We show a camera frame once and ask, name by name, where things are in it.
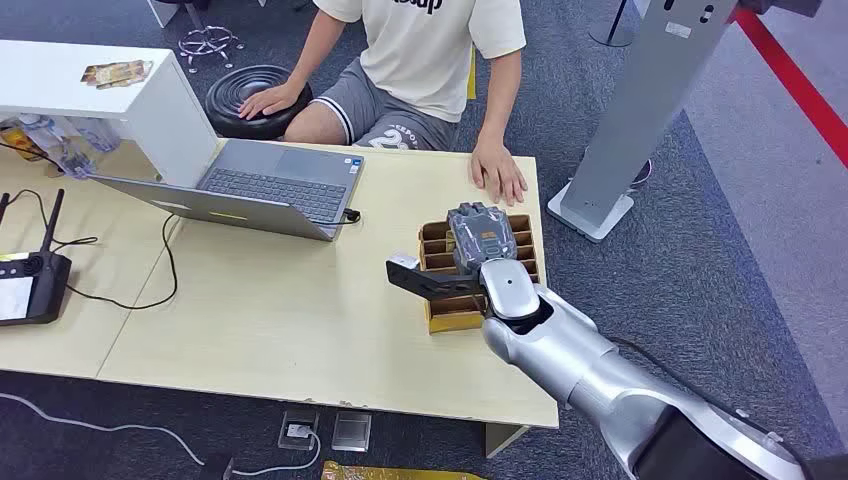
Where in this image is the cardboard card holder box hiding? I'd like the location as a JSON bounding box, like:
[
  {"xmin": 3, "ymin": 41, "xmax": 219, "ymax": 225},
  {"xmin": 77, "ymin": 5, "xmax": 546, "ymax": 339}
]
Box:
[{"xmin": 417, "ymin": 213, "xmax": 541, "ymax": 335}]

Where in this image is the person's left hand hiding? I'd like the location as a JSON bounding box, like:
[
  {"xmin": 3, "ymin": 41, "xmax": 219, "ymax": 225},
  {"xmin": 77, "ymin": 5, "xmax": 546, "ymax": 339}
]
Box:
[{"xmin": 468, "ymin": 137, "xmax": 529, "ymax": 208}]

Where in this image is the person's hand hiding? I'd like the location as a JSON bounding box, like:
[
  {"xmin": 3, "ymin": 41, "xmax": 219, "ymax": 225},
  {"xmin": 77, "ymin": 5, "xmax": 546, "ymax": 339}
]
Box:
[
  {"xmin": 468, "ymin": 137, "xmax": 529, "ymax": 208},
  {"xmin": 237, "ymin": 80, "xmax": 305, "ymax": 122}
]

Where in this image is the person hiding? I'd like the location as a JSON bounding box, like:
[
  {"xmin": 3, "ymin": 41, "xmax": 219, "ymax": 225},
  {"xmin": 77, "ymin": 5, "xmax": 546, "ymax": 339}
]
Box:
[{"xmin": 237, "ymin": 0, "xmax": 529, "ymax": 208}]

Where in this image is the person's right hand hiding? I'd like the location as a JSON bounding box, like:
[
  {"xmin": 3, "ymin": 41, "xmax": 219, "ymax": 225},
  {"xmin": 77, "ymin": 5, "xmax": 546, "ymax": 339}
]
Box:
[{"xmin": 237, "ymin": 80, "xmax": 305, "ymax": 122}]

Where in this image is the grey laptop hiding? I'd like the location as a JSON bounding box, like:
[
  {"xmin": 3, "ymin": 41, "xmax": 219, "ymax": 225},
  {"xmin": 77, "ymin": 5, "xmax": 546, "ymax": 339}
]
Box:
[{"xmin": 89, "ymin": 137, "xmax": 366, "ymax": 242}]

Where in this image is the metal floor plate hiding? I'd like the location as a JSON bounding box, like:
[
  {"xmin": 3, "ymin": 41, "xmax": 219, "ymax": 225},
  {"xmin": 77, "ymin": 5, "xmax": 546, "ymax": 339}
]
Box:
[{"xmin": 331, "ymin": 410, "xmax": 374, "ymax": 454}]

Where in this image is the pale table leg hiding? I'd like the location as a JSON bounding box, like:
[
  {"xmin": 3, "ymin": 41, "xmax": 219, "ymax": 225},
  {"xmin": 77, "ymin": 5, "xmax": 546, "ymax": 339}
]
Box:
[{"xmin": 483, "ymin": 423, "xmax": 531, "ymax": 460}]

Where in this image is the floor socket box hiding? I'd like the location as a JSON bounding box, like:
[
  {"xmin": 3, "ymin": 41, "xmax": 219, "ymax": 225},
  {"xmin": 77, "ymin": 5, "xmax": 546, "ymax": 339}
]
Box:
[{"xmin": 278, "ymin": 409, "xmax": 321, "ymax": 452}]

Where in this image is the black round stool seat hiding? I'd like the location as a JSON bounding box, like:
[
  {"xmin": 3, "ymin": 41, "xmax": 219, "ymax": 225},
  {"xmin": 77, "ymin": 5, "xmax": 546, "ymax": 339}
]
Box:
[{"xmin": 203, "ymin": 64, "xmax": 314, "ymax": 142}]

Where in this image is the silver kiosk stand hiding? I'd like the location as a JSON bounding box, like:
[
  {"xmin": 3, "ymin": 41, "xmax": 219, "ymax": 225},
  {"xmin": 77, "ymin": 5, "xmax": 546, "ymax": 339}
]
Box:
[{"xmin": 547, "ymin": 0, "xmax": 740, "ymax": 244}]

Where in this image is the black round stand base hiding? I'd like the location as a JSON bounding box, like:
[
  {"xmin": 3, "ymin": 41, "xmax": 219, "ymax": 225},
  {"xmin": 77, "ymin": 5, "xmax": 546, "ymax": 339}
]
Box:
[{"xmin": 588, "ymin": 0, "xmax": 637, "ymax": 49}]

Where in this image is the chrome stool base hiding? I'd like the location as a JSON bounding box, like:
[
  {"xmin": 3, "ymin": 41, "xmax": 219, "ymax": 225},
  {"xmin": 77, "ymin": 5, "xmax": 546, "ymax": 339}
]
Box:
[{"xmin": 176, "ymin": 25, "xmax": 245, "ymax": 74}]

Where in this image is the clear plastic bottle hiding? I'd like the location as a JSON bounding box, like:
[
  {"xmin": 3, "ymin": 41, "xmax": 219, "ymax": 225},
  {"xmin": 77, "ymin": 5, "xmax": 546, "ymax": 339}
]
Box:
[{"xmin": 18, "ymin": 113, "xmax": 122, "ymax": 180}]

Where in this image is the black remote controller with antennas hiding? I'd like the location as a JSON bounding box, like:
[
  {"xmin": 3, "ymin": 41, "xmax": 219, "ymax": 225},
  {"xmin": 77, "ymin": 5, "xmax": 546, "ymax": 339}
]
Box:
[{"xmin": 0, "ymin": 188, "xmax": 73, "ymax": 327}]

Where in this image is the white shelf box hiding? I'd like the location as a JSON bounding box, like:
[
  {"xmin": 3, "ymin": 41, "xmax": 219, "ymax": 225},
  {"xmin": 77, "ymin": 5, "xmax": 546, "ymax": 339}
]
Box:
[{"xmin": 0, "ymin": 39, "xmax": 220, "ymax": 190}]

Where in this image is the red floor tape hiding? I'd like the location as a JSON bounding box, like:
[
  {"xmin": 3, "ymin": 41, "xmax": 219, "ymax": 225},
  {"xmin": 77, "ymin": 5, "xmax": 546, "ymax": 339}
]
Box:
[{"xmin": 731, "ymin": 7, "xmax": 848, "ymax": 167}]

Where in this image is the yellow packet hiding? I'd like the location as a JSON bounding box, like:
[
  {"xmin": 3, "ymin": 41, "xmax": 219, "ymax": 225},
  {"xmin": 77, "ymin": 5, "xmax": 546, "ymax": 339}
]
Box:
[{"xmin": 0, "ymin": 125, "xmax": 48, "ymax": 162}]

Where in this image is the black laptop plug cable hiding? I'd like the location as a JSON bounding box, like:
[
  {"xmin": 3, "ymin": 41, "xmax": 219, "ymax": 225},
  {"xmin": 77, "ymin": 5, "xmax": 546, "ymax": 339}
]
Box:
[{"xmin": 317, "ymin": 207, "xmax": 362, "ymax": 230}]

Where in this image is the long black cable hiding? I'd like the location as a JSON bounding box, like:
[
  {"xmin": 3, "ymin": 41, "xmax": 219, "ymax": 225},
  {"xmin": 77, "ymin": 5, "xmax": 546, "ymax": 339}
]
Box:
[{"xmin": 64, "ymin": 213, "xmax": 180, "ymax": 311}]

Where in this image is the white cable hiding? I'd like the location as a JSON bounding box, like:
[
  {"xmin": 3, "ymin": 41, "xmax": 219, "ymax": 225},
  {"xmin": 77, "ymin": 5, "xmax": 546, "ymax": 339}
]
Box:
[{"xmin": 0, "ymin": 392, "xmax": 323, "ymax": 478}]

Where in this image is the thin black controller cable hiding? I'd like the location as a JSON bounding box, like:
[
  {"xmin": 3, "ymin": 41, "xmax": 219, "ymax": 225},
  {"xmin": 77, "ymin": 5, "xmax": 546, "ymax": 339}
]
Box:
[{"xmin": 5, "ymin": 188, "xmax": 99, "ymax": 254}]

